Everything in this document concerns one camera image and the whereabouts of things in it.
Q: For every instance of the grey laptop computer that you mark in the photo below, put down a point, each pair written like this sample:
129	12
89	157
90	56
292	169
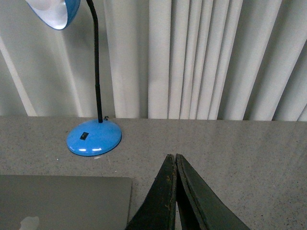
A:
35	202

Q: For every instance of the white pleated curtain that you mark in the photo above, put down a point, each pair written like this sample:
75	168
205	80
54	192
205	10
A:
170	59

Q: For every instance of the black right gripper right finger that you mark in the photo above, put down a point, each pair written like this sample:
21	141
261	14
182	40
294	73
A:
199	207

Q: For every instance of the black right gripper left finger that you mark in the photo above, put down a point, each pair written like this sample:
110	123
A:
158	211

